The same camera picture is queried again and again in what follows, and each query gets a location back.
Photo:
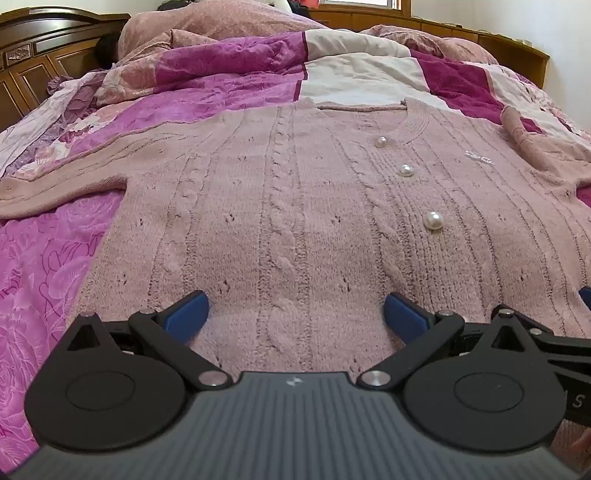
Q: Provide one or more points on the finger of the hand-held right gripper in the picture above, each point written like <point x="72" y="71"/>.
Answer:
<point x="568" y="346"/>
<point x="586" y="297"/>

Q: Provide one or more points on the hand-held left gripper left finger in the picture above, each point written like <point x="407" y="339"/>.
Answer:
<point x="187" y="316"/>

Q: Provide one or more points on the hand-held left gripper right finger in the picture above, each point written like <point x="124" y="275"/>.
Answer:
<point x="406" y="317"/>

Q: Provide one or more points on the pink knit cardigan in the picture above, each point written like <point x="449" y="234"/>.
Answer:
<point x="295" y="207"/>

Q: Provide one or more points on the purple floral quilt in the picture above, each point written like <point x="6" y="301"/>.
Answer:
<point x="51" y="286"/>

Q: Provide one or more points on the lilac floral sheet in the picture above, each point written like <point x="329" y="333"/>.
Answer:
<point x="27" y="131"/>

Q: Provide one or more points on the wooden side board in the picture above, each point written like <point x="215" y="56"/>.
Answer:
<point x="517" y="53"/>

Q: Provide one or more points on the pink textured blanket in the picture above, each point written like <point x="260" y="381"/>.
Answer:
<point x="438" y="41"/>
<point x="207" y="18"/>

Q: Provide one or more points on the carved wooden headboard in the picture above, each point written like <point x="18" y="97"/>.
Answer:
<point x="41" y="69"/>

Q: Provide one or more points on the window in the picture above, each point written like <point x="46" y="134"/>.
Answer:
<point x="360" y="3"/>

